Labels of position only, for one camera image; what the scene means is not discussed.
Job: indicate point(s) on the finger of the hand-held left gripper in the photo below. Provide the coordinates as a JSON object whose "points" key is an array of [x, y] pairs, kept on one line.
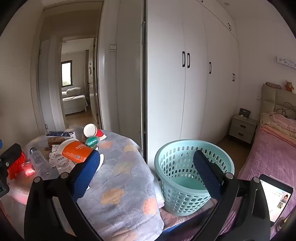
{"points": [[12, 150]]}

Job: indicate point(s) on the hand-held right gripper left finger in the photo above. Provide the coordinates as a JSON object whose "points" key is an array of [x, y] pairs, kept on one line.
{"points": [[85, 173]]}

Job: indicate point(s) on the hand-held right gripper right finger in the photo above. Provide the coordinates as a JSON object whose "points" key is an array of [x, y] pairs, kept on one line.
{"points": [[208, 173]]}

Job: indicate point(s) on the red wrapper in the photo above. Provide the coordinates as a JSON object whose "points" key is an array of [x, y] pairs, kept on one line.
{"points": [[17, 164]]}

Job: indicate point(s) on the teal plastic stool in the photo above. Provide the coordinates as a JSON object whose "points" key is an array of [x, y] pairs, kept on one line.
{"points": [[175, 166]]}

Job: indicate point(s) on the red and white paper cup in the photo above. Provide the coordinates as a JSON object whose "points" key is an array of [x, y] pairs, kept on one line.
{"points": [[91, 132]]}

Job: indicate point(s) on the brown cardboard box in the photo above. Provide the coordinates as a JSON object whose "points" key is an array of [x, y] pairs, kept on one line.
{"points": [[55, 141]]}

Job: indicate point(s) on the blue milk carton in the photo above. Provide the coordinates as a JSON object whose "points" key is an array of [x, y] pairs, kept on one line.
{"points": [[60, 134]]}

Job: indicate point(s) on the orange noodle cup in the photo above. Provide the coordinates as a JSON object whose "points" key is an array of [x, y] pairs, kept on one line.
{"points": [[77, 151]]}

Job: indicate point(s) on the white dotted paper bag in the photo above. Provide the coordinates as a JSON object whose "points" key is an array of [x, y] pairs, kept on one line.
{"points": [[61, 164]]}

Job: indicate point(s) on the clear plastic bottle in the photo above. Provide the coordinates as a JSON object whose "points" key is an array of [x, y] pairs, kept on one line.
{"points": [[39, 162]]}

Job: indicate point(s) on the green foil ball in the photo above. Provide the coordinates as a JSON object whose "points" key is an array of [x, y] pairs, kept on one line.
{"points": [[92, 141]]}

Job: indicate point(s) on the beige nightstand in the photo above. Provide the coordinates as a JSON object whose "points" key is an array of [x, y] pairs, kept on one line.
{"points": [[242, 128]]}

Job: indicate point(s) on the pink bed cover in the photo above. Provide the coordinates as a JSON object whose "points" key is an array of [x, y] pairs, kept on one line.
{"points": [[266, 162]]}

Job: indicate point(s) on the dark desk clock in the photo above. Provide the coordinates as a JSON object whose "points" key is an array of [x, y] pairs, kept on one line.
{"points": [[244, 113]]}

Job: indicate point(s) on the smartphone with lit screen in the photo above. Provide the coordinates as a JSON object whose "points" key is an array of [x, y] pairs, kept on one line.
{"points": [[275, 199]]}

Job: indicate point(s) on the white sofa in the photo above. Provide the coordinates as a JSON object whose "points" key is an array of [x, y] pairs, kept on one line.
{"points": [[72, 99]]}

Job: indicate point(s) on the white wardrobe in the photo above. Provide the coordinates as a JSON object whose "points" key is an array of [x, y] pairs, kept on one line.
{"points": [[196, 92]]}

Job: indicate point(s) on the folded pink blanket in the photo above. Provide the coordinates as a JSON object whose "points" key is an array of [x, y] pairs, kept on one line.
{"points": [[277, 127]]}

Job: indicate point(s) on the dark framed window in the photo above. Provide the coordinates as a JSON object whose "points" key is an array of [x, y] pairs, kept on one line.
{"points": [[66, 73]]}

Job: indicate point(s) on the white sliding door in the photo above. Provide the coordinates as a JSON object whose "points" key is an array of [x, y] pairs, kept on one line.
{"points": [[124, 81]]}

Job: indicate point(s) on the beige bed headboard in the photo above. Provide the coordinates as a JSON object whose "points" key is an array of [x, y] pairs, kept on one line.
{"points": [[275, 98]]}

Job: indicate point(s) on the leopard print cloth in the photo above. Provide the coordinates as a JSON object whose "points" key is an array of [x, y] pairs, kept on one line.
{"points": [[273, 85]]}

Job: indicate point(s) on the brown plush toy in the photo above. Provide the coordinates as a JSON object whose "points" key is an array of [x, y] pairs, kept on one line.
{"points": [[289, 86]]}

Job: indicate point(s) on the white wall sticker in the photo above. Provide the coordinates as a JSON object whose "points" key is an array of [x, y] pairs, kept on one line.
{"points": [[286, 62]]}

